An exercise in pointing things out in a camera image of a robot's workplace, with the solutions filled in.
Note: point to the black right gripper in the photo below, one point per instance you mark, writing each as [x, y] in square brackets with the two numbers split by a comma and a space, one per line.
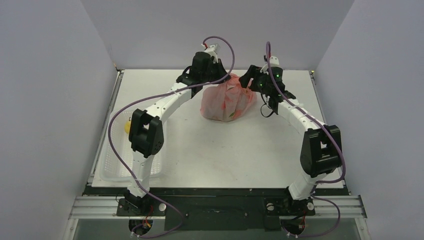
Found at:
[249, 76]

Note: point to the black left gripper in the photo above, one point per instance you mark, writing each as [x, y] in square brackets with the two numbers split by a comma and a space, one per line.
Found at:
[219, 67]

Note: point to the pink printed plastic bag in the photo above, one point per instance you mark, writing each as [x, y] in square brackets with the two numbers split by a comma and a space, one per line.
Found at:
[227, 101]

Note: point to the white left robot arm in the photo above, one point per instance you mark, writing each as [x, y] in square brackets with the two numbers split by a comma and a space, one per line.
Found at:
[146, 133]

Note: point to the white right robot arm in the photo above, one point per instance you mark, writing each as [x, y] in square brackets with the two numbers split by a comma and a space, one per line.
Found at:
[321, 149]

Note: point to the yellow fake pear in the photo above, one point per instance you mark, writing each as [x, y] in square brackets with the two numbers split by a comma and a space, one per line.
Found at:
[127, 127]

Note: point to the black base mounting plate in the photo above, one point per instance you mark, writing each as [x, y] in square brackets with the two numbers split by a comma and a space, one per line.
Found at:
[220, 209]

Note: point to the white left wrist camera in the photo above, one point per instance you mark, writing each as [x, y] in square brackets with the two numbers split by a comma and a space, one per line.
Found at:
[213, 49]

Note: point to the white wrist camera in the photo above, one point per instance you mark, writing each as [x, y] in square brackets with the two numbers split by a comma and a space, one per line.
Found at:
[213, 49]
[272, 61]

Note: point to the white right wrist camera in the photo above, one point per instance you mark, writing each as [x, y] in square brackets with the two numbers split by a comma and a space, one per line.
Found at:
[272, 61]

